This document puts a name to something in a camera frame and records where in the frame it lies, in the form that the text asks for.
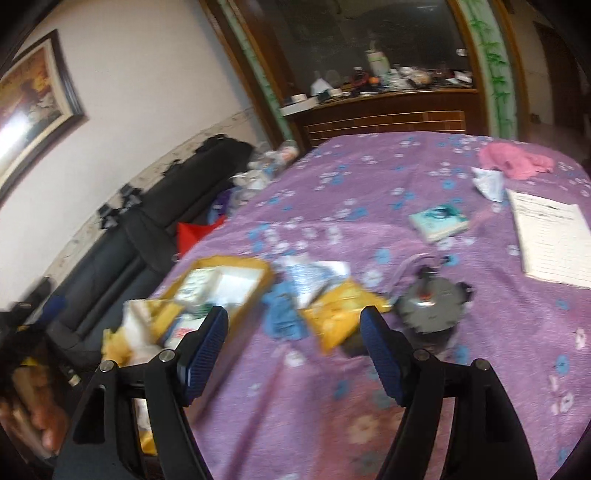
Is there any yellow blue cloth pack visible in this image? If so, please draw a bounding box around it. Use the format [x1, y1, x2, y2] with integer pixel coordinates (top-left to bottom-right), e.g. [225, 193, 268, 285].
[300, 280, 392, 354]

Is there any yellow fluffy towel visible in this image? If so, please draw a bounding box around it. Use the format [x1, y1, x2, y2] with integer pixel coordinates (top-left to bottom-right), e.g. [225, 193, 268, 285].
[101, 299, 183, 366]

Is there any white red-text tissue pack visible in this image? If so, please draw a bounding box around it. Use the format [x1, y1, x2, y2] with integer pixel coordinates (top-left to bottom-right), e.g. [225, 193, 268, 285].
[161, 312, 205, 350]

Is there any green white snack bag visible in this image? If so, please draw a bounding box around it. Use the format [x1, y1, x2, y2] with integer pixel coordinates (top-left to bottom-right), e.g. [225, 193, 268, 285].
[173, 267, 221, 308]

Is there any yellow cardboard box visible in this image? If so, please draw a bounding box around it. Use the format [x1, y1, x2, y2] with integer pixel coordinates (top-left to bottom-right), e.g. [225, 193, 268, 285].
[98, 255, 276, 455]

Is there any grey round metal device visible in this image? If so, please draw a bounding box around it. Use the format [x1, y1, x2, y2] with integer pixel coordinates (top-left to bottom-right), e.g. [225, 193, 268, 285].
[394, 265, 475, 352]

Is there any black sofa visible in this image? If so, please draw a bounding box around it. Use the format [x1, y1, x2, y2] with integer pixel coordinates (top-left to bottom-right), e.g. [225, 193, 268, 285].
[36, 135, 253, 372]

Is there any purple floral tablecloth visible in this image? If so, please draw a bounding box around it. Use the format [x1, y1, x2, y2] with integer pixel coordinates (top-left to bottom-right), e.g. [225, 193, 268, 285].
[151, 131, 591, 480]

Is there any white paper booklet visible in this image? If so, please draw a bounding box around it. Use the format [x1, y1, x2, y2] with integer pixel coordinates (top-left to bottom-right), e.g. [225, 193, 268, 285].
[507, 190, 590, 289]

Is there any blue cloth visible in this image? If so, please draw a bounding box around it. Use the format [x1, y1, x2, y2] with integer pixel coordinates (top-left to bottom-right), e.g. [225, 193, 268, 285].
[263, 281, 308, 341]

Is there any teal white small box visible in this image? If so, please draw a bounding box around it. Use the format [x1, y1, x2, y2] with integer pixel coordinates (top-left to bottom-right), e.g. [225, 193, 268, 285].
[409, 204, 469, 243]

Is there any red cushion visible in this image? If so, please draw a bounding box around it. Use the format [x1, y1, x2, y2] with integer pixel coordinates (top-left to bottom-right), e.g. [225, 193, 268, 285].
[176, 215, 226, 257]

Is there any white blue printed plastic bag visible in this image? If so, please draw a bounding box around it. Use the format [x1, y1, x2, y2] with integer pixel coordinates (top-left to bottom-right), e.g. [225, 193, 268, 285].
[279, 255, 351, 309]

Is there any small white crumpled wrapper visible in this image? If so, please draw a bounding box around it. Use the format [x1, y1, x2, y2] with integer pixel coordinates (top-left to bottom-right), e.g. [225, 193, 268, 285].
[472, 167, 505, 203]

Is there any pink cloth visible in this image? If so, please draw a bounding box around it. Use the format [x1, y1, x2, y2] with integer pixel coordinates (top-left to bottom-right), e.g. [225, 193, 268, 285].
[479, 142, 555, 180]

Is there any clear plastic bag on sofa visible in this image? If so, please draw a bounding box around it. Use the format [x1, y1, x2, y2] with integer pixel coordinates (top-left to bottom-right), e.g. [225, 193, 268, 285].
[231, 140, 300, 193]

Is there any white plastic bottle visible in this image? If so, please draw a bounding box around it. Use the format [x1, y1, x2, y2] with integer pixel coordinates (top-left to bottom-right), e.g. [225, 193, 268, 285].
[366, 41, 391, 77]

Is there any dark wooden cabinet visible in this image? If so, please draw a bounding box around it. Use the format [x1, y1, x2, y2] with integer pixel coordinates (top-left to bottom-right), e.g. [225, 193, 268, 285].
[202, 1, 528, 150]

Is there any framed wall painting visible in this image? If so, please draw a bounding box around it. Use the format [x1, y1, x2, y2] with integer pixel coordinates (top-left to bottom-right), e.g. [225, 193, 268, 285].
[1, 29, 85, 201]

